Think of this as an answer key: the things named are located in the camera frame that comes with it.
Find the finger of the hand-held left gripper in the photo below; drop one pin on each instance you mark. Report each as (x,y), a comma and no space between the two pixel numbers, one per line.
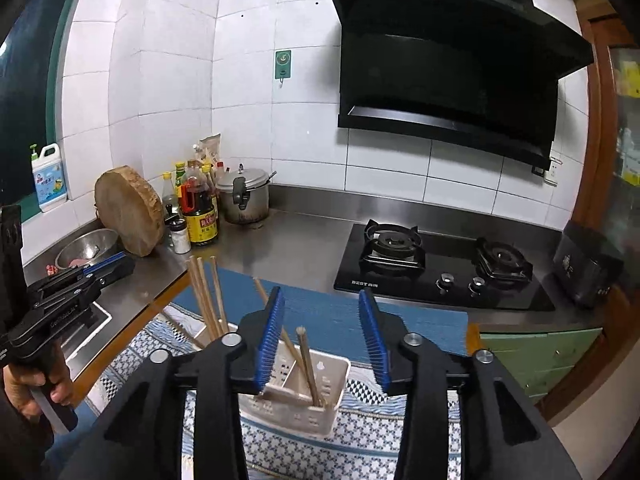
(120,271)
(105,264)

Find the plastic food bag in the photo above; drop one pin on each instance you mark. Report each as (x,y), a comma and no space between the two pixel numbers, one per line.
(209,150)

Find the green wall hook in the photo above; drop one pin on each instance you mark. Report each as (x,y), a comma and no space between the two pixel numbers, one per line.
(282,65)

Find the metal pressure cooker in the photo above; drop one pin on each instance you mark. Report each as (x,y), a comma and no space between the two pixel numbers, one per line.
(250,200)

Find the person's left hand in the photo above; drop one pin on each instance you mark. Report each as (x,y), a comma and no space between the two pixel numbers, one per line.
(25,395)

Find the dark window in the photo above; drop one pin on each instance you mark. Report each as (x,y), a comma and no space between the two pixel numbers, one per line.
(30,85)

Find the person's left forearm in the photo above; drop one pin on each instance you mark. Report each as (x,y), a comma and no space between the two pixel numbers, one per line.
(20,445)

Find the green cabinet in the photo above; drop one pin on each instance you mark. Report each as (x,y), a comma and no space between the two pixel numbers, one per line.
(540,360)

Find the black gas stove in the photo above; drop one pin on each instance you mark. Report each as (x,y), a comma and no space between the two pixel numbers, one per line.
(440,270)

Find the steel bowl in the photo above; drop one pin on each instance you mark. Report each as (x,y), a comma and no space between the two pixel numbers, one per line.
(95,245)

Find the yellow-capped clear bottle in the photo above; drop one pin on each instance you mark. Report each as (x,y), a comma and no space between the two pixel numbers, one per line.
(168,195)

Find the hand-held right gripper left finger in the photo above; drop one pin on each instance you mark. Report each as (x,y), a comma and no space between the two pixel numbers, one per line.
(270,340)

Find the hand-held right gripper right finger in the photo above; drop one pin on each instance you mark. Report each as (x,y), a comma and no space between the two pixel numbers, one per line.
(372,340)

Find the white wall socket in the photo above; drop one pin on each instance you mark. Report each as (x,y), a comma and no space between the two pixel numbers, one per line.
(553,170)

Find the white plastic utensil basket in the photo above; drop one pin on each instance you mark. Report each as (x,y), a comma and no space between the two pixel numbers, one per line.
(300,417)

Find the small white-capped jar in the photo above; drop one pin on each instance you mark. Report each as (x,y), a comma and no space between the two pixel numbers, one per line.
(180,240)

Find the round wooden chopping block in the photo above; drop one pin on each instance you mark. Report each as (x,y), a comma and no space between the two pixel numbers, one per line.
(127,210)

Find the white detergent jug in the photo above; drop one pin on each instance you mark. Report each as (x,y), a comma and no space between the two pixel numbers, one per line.
(50,185)

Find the stainless steel sink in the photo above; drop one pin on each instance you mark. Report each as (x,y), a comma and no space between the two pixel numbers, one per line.
(85,335)

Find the blue patterned woven mat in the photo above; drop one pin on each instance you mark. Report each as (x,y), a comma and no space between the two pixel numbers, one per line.
(325,310)

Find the black range hood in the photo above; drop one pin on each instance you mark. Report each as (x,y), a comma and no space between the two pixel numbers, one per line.
(440,60)

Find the wooden door frame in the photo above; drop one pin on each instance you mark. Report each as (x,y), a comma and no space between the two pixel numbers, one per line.
(595,160)

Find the dark soy sauce bottle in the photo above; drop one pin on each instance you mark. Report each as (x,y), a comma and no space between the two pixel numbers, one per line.
(200,220)

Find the black box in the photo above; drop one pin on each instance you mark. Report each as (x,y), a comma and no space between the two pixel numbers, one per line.
(585,265)

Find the yellow-capped green bottle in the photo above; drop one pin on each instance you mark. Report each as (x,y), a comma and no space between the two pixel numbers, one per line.
(180,175)

